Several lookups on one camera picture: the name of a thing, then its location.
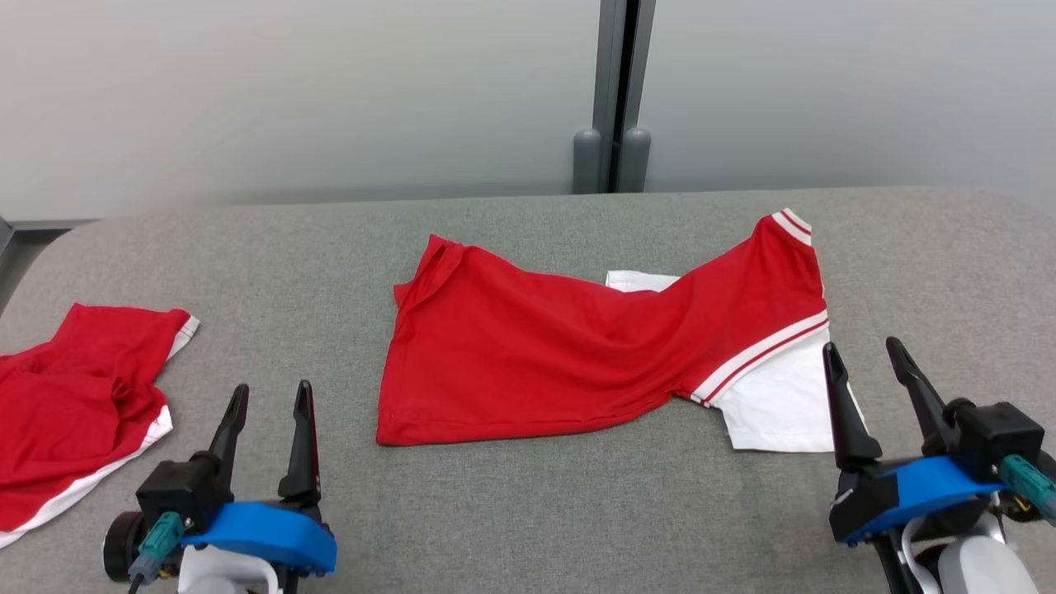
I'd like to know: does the black cable teal plug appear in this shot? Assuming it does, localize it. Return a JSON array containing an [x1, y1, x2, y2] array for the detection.
[[126, 511, 184, 594], [1000, 454, 1056, 525]]

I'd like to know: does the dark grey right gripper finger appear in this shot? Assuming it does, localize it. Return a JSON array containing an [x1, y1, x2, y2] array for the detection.
[[885, 336, 956, 457], [823, 342, 884, 474]]

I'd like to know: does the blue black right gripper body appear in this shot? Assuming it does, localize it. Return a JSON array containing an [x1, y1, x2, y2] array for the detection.
[[829, 455, 1006, 594]]

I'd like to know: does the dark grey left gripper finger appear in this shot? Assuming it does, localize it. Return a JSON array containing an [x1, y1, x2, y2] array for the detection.
[[206, 384, 250, 479], [278, 379, 323, 509]]

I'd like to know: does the left black cable teal plug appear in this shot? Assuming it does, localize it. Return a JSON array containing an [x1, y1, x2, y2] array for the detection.
[[126, 511, 184, 594]]

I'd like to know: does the red shorts white trim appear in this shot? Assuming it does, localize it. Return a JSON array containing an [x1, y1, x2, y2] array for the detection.
[[0, 303, 200, 549]]

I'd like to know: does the grey partition post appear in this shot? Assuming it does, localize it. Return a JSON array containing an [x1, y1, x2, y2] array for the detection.
[[573, 0, 658, 195]]

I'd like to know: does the right black cable teal plug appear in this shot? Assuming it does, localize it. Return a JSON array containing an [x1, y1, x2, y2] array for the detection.
[[1000, 454, 1056, 525]]

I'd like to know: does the blue white left gripper body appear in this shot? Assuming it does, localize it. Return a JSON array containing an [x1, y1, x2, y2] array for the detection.
[[103, 498, 338, 594]]

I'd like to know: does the red white jersey shirt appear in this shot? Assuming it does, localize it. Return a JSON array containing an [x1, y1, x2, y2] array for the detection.
[[376, 208, 867, 453]]

